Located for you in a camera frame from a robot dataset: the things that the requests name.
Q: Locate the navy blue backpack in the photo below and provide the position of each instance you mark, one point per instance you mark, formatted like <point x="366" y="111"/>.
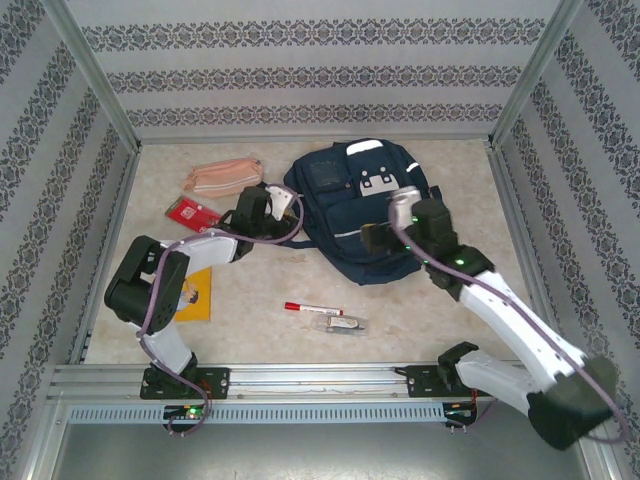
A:
<point x="350" y="210"/>

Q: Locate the pink striped pencil case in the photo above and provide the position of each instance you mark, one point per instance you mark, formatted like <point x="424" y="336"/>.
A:
<point x="225" y="177"/>

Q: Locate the red book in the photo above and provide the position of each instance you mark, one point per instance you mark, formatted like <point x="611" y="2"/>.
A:
<point x="187" y="212"/>

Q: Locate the red marker pen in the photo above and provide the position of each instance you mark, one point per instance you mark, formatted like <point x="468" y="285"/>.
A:
<point x="300" y="306"/>

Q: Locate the clear plastic supplies pouch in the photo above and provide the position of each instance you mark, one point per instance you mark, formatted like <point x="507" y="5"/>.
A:
<point x="342" y="325"/>

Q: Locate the yellow book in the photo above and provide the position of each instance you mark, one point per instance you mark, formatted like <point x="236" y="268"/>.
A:
<point x="200" y="300"/>

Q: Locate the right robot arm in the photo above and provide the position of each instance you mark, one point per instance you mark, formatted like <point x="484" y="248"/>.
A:
<point x="515" y="325"/>

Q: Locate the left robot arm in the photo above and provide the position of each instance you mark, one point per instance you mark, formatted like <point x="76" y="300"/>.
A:
<point x="145" y="290"/>

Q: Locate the grey metal panel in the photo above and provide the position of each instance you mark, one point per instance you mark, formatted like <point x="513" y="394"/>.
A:
<point x="320" y="455"/>

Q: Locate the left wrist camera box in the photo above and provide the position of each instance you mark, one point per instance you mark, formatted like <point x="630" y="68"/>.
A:
<point x="280" y="197"/>

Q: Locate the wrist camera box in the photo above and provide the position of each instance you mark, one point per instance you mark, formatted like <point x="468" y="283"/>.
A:
<point x="280" y="197"/>
<point x="402" y="202"/>

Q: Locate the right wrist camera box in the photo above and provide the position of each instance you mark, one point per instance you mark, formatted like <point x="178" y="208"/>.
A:
<point x="402" y="202"/>

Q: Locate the aluminium table edge rail short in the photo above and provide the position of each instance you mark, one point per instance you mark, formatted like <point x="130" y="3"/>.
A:
<point x="225" y="138"/>

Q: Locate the aluminium table edge rail long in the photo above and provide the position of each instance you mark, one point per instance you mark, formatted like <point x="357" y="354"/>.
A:
<point x="112" y="240"/>
<point x="510" y="200"/>

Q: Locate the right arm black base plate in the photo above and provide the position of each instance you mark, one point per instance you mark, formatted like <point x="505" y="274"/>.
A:
<point x="420" y="382"/>

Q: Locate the aluminium mounting rail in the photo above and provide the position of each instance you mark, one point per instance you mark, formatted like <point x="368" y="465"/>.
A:
<point x="320" y="380"/>

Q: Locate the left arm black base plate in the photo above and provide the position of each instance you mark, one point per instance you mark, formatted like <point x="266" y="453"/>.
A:
<point x="217" y="382"/>

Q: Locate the aluminium corner post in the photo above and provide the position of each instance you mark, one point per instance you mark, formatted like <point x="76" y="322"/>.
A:
<point x="530" y="75"/>
<point x="96" y="75"/>

